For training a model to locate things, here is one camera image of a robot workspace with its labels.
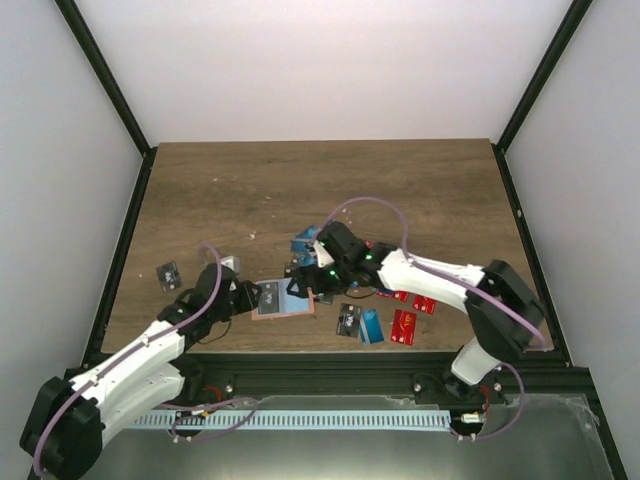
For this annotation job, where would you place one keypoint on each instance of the black VIP card front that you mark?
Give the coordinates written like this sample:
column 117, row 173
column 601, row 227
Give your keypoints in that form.
column 269, row 301

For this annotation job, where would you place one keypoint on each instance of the light blue slotted cable duct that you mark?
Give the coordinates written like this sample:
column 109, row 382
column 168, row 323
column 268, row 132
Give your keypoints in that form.
column 290, row 420

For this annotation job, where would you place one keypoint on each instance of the left black frame post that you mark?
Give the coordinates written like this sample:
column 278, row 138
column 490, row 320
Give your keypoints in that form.
column 81, row 31

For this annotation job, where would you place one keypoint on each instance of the blue card pile top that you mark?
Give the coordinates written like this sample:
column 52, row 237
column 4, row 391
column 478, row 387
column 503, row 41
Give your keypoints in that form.
column 302, row 243

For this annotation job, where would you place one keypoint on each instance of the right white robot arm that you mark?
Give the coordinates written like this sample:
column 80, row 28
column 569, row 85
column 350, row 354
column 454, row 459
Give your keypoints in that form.
column 504, row 313

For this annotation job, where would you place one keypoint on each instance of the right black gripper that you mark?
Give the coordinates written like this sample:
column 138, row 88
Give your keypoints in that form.
column 302, row 275

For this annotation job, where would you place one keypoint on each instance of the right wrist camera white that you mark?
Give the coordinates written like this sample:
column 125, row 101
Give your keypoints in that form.
column 323, row 258

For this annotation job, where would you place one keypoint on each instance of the black VIP card pair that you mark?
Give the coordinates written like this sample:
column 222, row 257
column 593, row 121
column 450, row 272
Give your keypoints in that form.
column 349, row 320

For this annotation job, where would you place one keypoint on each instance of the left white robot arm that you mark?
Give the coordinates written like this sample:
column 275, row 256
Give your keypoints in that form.
column 72, row 420

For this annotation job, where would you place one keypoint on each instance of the metal sheet front panel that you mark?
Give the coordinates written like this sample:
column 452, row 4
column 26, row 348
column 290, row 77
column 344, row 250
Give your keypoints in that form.
column 539, row 436

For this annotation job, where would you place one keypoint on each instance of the right black frame post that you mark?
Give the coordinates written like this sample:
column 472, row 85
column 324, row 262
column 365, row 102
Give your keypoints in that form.
column 562, row 37

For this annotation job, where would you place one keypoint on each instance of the red card pile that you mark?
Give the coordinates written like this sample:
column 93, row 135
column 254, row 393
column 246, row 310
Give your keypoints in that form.
column 419, row 303

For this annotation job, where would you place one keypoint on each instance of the red VIP card front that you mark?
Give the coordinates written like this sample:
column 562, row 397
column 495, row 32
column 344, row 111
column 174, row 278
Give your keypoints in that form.
column 403, row 327

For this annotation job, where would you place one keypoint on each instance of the black frame post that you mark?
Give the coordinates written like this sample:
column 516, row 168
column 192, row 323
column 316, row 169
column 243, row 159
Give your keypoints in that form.
column 81, row 31
column 562, row 37

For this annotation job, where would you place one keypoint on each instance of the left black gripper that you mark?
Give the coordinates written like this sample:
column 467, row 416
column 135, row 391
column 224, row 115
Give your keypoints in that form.
column 250, row 301

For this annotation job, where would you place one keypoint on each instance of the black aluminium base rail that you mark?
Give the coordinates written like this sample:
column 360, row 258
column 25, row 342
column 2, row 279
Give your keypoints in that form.
column 417, row 375

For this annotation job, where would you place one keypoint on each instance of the lone black card far left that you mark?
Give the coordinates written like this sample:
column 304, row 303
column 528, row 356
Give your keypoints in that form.
column 169, row 277

